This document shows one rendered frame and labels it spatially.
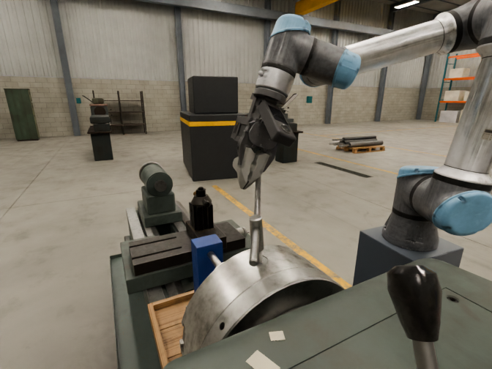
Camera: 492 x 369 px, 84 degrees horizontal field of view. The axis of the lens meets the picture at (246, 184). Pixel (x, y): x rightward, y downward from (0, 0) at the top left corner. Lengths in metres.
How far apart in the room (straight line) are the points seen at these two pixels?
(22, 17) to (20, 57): 1.47
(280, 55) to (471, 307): 0.51
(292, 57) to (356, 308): 0.46
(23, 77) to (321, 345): 14.66
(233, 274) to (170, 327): 0.45
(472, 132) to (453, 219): 0.19
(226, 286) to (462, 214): 0.54
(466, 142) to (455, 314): 0.43
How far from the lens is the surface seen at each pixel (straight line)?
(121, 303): 1.62
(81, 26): 14.87
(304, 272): 0.49
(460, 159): 0.78
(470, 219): 0.79
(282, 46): 0.61
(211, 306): 0.49
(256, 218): 0.46
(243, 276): 0.48
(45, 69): 14.74
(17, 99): 13.60
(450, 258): 1.00
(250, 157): 0.58
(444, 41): 0.87
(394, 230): 0.93
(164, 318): 0.95
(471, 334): 0.44
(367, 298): 0.43
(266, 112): 0.57
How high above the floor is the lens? 1.51
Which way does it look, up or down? 17 degrees down
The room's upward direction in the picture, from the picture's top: straight up
